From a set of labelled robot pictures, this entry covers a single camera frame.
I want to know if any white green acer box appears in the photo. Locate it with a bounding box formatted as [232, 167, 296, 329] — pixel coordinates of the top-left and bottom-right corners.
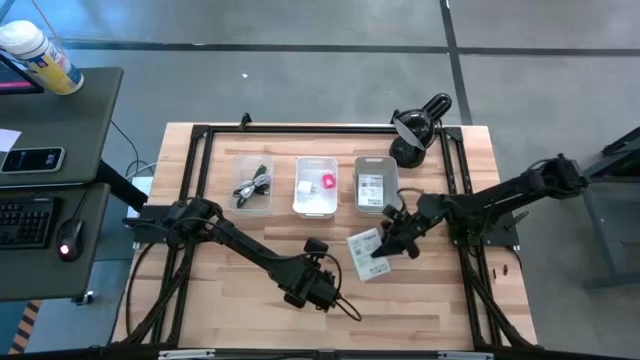
[346, 228, 392, 283]

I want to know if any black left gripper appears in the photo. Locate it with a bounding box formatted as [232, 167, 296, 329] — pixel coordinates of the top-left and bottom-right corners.
[283, 238, 330, 309]

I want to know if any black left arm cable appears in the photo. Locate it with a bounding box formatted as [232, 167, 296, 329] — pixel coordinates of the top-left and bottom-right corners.
[332, 294, 363, 323]

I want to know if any white plastic bin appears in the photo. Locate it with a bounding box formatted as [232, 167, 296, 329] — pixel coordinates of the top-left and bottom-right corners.
[292, 156, 340, 220]

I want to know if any black desk lamp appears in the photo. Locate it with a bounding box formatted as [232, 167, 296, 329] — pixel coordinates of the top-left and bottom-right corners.
[388, 92, 454, 170]

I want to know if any grey plastic bin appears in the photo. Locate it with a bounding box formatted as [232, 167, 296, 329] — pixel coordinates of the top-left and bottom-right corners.
[353, 155, 401, 219]

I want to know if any white product box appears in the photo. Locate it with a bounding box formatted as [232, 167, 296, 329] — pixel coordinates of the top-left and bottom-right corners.
[356, 172, 386, 208]

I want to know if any black metal table frame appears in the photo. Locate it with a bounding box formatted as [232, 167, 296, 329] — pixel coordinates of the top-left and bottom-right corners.
[112, 113, 539, 351]

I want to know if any black keyboard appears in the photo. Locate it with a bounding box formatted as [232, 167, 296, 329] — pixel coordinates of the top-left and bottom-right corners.
[0, 197, 57, 250]

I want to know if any black green cable bundle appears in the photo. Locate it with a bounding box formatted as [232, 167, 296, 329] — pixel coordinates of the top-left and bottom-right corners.
[235, 163, 270, 210]

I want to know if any clear plastic bin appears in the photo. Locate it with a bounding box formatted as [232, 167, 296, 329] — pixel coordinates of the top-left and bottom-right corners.
[230, 154, 275, 216]

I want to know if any dark metal side table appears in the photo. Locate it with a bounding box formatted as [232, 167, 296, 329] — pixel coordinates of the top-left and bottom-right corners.
[579, 124, 640, 290]

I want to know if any black smartphone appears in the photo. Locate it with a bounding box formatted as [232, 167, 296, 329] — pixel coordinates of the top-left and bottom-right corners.
[0, 146, 67, 175]

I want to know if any dark grey desk surface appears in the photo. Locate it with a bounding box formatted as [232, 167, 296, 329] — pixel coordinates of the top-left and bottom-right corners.
[0, 182, 112, 303]
[0, 66, 125, 189]

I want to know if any white power strip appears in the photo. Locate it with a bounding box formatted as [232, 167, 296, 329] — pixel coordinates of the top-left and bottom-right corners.
[126, 174, 155, 220]

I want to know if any black desk monitor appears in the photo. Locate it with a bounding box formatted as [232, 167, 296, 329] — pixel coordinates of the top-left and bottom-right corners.
[0, 52, 45, 95]

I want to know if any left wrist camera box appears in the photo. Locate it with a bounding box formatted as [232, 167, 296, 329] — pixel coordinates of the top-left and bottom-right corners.
[314, 283, 342, 312]

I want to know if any white cable bundle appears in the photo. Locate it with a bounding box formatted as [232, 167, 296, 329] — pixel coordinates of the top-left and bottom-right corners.
[233, 173, 272, 200]

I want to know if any black computer mouse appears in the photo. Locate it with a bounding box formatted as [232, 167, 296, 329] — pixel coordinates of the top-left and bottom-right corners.
[55, 217, 85, 263]

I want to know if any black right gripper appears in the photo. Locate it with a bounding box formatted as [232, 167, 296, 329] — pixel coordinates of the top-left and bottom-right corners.
[372, 203, 431, 260]

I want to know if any white paper sheet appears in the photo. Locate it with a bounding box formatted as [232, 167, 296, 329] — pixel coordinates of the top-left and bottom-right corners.
[0, 128, 23, 153]

